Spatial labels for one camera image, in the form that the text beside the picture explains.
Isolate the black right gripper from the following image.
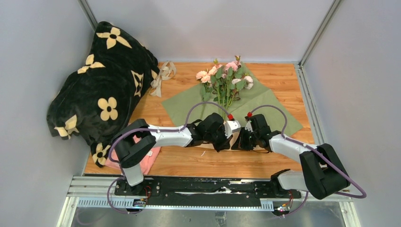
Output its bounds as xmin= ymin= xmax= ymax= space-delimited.
xmin=233 ymin=127 xmax=260 ymax=151

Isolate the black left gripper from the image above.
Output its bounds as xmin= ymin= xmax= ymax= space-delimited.
xmin=205 ymin=126 xmax=233 ymax=153

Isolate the green and tan wrapping paper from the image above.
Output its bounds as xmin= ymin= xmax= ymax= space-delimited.
xmin=162 ymin=64 xmax=303 ymax=136

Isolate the beige ribbon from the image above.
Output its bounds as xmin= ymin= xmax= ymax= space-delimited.
xmin=149 ymin=61 xmax=177 ymax=97

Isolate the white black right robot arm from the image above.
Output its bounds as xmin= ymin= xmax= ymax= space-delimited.
xmin=231 ymin=114 xmax=350 ymax=200

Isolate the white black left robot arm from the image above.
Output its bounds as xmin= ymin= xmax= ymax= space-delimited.
xmin=110 ymin=113 xmax=241 ymax=195

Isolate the black blanket with cream flowers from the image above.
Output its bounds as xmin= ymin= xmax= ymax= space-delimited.
xmin=46 ymin=21 xmax=160 ymax=168

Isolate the pink folded cloth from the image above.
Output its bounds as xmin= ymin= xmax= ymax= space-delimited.
xmin=105 ymin=147 xmax=161 ymax=175

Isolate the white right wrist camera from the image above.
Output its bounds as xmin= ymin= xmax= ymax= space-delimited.
xmin=244 ymin=112 xmax=253 ymax=132

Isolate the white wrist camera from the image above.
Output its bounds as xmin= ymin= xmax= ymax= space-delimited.
xmin=244 ymin=112 xmax=253 ymax=132
xmin=224 ymin=114 xmax=241 ymax=138

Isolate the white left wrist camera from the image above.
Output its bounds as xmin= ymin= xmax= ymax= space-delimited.
xmin=224 ymin=114 xmax=241 ymax=138

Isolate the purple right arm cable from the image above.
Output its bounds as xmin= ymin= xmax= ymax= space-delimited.
xmin=246 ymin=105 xmax=367 ymax=217

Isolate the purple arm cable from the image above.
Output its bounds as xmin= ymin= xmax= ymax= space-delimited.
xmin=246 ymin=105 xmax=367 ymax=217
xmin=106 ymin=101 xmax=234 ymax=215

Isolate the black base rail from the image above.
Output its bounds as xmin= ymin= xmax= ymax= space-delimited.
xmin=69 ymin=175 xmax=351 ymax=211

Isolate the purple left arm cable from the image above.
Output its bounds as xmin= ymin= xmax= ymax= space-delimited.
xmin=106 ymin=101 xmax=234 ymax=215

